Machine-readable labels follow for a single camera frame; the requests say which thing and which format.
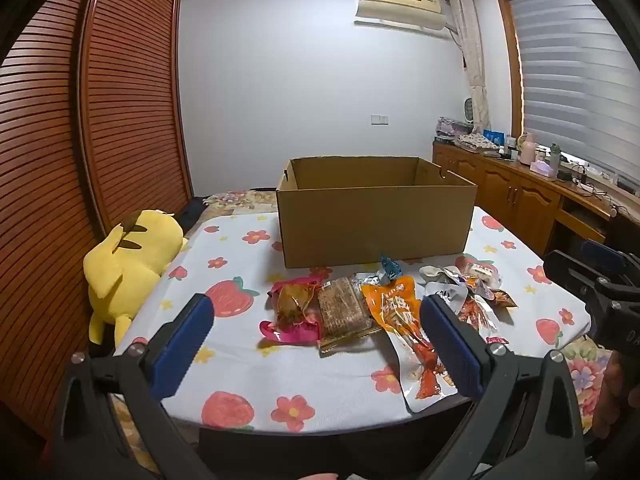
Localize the clear orange snack packet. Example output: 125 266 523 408
460 295 501 337

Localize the cardboard box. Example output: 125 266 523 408
276 156 478 269

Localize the brown biscuit packet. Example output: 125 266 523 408
316 275 383 353

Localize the silver white snack packet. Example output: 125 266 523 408
424 280 471 312

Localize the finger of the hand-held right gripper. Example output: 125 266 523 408
581 241 640 286
544 249 608 306

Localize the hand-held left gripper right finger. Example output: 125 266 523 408
419 294 586 480

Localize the white packet with red print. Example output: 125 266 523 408
387 330 473 413

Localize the wooden louvered wardrobe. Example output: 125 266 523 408
0 0 197 461

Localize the pink thermos bottle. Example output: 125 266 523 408
519 132 539 166

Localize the wall air conditioner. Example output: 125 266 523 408
354 0 449 32

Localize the small brown orange packet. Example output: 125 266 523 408
487 287 519 309

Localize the pink snack packet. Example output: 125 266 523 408
258 276 326 345

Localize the patterned folded cloth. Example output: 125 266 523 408
457 132 501 154

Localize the white power strip with cables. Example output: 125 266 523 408
557 164 618 208

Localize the grey striped window blind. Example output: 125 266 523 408
502 0 640 188

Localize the wooden cabinet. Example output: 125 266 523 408
432 140 640 261

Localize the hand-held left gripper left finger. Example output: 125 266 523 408
50 292 216 480

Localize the beige patterned curtain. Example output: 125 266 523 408
446 0 491 134

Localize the purple folded cloth stack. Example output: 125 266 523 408
436 117 471 142

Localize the yellow plush toy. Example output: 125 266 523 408
82 209 188 348

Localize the floral quilt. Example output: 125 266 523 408
202 189 279 219

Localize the person's right hand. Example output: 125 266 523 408
592 350 640 441

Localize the strawberry flower print tablecloth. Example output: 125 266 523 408
112 205 593 433

